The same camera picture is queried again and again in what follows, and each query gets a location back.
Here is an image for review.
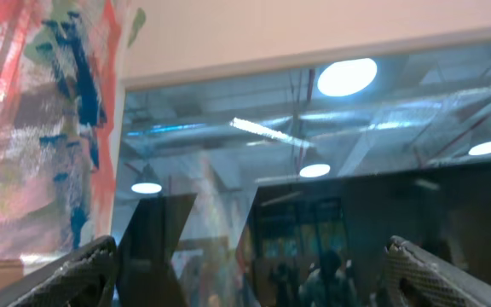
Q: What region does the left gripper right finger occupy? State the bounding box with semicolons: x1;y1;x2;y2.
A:
384;236;491;307

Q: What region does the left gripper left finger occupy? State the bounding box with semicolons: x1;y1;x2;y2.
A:
0;235;118;307

